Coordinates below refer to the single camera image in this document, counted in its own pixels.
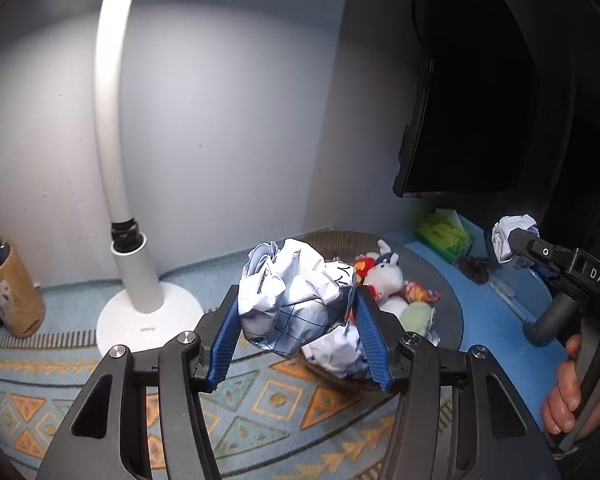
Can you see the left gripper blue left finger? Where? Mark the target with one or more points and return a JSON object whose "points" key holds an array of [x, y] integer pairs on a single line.
{"points": [[104, 435]]}

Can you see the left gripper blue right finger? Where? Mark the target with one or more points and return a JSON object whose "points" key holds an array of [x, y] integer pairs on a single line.
{"points": [[494, 436]]}

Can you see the small paper ball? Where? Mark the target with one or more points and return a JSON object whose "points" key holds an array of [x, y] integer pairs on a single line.
{"points": [[501, 232]]}

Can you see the large paper ball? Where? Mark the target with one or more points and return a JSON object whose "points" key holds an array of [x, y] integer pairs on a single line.
{"points": [[339, 353]]}

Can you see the red fries plush toy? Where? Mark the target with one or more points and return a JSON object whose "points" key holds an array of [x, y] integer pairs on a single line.
{"points": [[363, 264]]}

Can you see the grid paper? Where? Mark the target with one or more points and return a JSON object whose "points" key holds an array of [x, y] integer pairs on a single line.
{"points": [[290, 295]]}

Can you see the pink white green plush toy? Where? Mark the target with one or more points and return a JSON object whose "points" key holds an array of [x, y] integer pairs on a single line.
{"points": [[417, 317]]}

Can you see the red snack packet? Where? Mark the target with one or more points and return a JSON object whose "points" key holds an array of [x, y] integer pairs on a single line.
{"points": [[413, 292]]}

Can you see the person's right hand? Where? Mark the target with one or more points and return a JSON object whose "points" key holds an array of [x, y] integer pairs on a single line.
{"points": [[557, 410]]}

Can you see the white desk lamp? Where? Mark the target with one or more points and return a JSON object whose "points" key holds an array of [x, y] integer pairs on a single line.
{"points": [[147, 312]]}

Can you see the green tissue pack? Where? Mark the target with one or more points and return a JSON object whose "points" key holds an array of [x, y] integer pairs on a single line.
{"points": [[447, 239]]}

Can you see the patterned blue table mat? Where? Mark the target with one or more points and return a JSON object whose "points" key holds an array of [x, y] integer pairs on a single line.
{"points": [[232, 378]]}

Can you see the bamboo pen holder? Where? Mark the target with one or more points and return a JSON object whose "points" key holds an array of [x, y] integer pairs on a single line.
{"points": [[22, 309]]}

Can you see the dark monitor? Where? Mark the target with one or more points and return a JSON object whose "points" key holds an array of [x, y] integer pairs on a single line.
{"points": [[507, 113]]}

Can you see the brown ribbed glass bowl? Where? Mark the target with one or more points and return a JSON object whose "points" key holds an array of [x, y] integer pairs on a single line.
{"points": [[447, 330]]}

